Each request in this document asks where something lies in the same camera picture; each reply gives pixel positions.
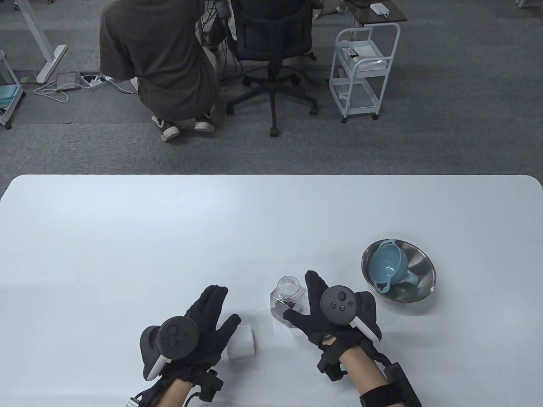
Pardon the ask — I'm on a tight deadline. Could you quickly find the blue funnel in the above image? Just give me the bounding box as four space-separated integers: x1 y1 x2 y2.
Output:
367 239 420 294

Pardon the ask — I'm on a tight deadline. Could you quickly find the steel bowl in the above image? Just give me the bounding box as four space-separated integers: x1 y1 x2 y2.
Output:
361 239 437 304

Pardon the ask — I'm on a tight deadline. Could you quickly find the person's right hand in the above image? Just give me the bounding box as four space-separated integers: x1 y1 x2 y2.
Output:
283 270 370 353

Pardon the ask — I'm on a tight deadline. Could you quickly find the black controller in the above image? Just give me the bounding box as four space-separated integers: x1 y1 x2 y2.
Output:
140 316 200 381
320 286 382 340

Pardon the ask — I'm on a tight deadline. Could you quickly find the person's left hand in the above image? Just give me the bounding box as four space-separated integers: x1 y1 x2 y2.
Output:
170 285 242 381

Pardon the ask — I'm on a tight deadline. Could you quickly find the black office chair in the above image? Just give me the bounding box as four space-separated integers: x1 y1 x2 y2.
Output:
226 0 319 137

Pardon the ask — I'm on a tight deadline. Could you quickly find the person's left forearm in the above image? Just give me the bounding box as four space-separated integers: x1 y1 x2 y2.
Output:
159 379 193 407

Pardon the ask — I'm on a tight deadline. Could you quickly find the white cable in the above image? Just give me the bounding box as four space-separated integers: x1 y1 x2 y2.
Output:
34 81 70 103

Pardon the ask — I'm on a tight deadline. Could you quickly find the white desk leg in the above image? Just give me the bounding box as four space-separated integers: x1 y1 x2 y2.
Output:
19 0 68 84

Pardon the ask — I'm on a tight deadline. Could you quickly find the white rolling rack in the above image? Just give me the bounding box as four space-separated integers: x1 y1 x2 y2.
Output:
0 51 25 130

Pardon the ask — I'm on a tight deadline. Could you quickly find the person's right forearm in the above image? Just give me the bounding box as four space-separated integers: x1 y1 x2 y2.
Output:
339 343 395 407

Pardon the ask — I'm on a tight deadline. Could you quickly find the clear coffee jar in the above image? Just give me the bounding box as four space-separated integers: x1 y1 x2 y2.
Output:
270 276 307 329

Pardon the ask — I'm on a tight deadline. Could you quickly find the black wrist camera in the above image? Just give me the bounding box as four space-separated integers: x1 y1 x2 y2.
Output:
317 343 348 382
195 368 224 402

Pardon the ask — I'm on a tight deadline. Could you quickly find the grey flat box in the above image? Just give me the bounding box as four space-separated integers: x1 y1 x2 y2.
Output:
56 72 81 92

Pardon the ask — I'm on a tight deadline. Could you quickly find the white jar lid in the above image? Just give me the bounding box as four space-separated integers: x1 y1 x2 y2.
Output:
227 324 256 360

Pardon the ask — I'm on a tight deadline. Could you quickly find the bundle of black cables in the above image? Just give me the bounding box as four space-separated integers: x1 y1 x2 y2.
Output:
203 11 244 98

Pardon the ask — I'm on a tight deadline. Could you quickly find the dark wooden desk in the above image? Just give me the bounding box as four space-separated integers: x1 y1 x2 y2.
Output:
343 0 408 25

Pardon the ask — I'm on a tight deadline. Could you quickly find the white utility cart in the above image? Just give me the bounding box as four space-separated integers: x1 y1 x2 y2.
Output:
329 23 401 123

